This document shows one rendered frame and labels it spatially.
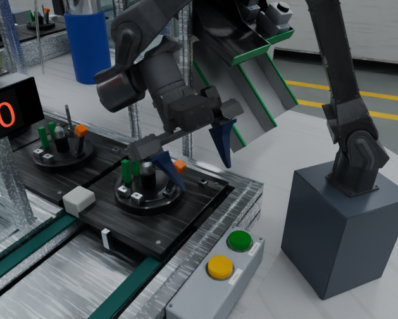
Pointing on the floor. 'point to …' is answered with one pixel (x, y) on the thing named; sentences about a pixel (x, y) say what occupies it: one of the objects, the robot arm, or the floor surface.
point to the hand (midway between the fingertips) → (199, 159)
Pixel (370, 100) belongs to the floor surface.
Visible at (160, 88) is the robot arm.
